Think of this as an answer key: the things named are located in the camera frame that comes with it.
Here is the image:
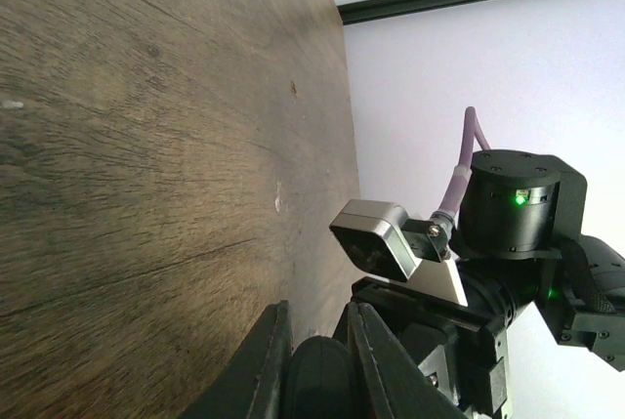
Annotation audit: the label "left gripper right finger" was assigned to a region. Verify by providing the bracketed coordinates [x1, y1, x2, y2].
[346, 302, 464, 419]

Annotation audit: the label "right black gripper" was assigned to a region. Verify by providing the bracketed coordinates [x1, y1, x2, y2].
[351, 276, 513, 418]

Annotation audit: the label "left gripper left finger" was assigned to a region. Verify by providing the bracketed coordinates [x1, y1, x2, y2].
[181, 300, 293, 418]

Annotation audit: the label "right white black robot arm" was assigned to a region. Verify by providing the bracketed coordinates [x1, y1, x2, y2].
[330, 149, 624, 418]

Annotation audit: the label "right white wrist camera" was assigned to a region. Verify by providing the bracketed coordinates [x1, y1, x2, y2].
[329, 199, 468, 307]

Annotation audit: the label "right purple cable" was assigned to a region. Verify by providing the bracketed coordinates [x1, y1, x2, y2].
[432, 105, 493, 225]

